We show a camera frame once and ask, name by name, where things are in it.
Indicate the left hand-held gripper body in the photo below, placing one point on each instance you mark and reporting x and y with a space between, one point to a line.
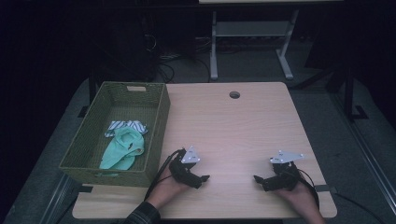
182 172

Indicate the black metal stand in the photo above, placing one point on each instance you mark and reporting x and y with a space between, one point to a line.
349 93

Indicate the green woven basket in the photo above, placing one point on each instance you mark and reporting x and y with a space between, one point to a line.
93 146

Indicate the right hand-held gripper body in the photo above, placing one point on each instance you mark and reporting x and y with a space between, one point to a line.
286 179

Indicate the aluminium floor rail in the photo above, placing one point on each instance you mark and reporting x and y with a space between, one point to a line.
364 155
57 199

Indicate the mint green striped pet shirt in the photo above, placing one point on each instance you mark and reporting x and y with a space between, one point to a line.
124 149

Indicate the grey metal table frame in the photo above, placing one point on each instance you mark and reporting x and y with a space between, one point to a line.
249 28

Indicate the person's right hand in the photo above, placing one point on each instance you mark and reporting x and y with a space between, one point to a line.
300 199

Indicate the person's left hand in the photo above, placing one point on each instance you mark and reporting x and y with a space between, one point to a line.
166 189

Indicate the grey tape piece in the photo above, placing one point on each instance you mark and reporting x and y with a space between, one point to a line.
325 188
85 188

